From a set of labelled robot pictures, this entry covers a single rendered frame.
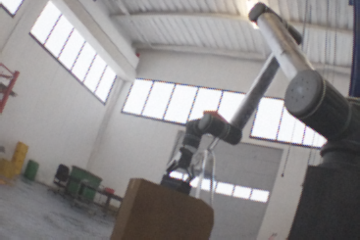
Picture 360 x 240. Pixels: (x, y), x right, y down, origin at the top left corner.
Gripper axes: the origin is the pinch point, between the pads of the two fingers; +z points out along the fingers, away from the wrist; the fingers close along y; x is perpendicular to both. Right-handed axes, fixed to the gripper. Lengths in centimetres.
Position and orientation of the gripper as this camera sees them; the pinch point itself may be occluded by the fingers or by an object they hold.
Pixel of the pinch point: (177, 184)
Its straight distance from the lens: 208.9
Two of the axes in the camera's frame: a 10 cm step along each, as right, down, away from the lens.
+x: -3.2, -4.4, -8.4
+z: -3.1, 8.9, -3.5
